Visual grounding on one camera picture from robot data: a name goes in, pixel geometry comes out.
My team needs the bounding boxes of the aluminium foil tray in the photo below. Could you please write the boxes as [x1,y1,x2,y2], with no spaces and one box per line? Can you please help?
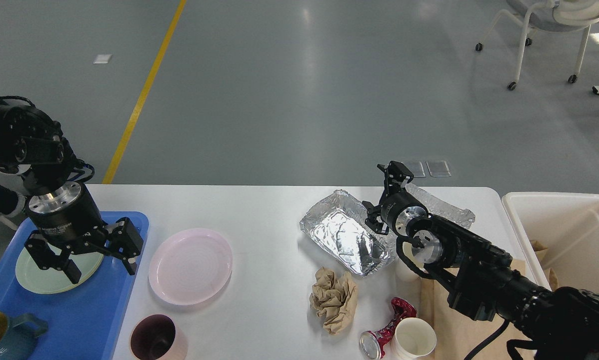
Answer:
[299,183,476,277]

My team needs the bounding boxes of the green plate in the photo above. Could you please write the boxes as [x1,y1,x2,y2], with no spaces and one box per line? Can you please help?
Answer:
[14,249,105,295]

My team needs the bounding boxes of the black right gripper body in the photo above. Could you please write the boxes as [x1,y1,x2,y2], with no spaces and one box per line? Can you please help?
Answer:
[379,192,430,237]

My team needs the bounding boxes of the pink mug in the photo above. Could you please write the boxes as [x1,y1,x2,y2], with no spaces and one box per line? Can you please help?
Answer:
[129,314,189,360]

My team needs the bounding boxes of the white plastic bin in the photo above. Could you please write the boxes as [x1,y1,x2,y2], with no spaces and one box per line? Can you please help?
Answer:
[501,192,599,294]

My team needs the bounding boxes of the white paper cup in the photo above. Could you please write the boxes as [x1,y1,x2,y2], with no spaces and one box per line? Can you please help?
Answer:
[390,317,438,360]

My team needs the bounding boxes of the crushed red soda can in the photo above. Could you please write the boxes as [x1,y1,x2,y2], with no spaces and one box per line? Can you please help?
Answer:
[358,296,418,360]

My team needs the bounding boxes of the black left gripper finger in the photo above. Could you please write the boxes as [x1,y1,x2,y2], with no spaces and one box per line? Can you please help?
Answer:
[82,217,144,276]
[24,231,82,284]

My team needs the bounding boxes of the white office chair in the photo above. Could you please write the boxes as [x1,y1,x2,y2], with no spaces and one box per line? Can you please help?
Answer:
[475,0,599,91]

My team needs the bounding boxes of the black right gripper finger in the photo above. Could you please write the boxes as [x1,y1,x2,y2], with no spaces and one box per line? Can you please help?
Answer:
[362,201,389,235]
[377,161,414,199]

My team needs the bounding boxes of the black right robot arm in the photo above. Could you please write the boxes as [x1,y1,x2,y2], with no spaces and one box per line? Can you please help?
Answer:
[363,161,599,360]

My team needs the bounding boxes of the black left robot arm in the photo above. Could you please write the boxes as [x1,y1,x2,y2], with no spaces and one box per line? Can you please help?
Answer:
[0,96,144,284]

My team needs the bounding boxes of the brown paper bag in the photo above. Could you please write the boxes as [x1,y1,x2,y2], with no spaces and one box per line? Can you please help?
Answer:
[418,259,537,360]

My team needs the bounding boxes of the blue plastic tray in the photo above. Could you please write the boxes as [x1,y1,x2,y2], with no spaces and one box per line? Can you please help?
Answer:
[0,219,138,360]

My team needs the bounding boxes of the blue HOME mug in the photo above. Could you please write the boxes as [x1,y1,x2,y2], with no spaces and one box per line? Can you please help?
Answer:
[0,311,49,360]

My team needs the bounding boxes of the pink plate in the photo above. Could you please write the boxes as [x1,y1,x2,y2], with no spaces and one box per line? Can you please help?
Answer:
[148,228,233,306]

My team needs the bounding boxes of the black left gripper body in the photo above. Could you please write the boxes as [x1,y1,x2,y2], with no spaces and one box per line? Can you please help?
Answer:
[25,181,105,248]

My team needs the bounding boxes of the crumpled brown paper ball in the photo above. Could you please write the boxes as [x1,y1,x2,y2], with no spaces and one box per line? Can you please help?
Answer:
[309,267,359,336]

